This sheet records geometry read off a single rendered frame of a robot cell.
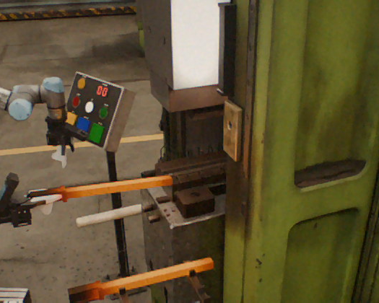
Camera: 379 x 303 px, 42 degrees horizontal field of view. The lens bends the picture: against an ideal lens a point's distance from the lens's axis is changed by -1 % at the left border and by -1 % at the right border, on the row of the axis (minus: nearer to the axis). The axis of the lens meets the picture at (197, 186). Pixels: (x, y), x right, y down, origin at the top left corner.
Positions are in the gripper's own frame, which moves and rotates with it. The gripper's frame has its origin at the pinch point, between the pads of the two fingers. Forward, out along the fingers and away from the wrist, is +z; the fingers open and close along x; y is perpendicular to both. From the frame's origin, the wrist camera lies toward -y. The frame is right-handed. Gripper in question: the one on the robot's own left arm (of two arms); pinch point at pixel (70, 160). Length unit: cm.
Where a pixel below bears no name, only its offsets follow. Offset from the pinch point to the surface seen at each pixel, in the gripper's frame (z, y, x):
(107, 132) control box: -9.2, -15.4, -8.6
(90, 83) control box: -24.1, -5.0, -28.4
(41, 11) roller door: 80, 252, -712
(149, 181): -17, -40, 47
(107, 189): -18, -28, 53
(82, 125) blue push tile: -8.3, -2.0, -17.9
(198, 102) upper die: -36, -55, 24
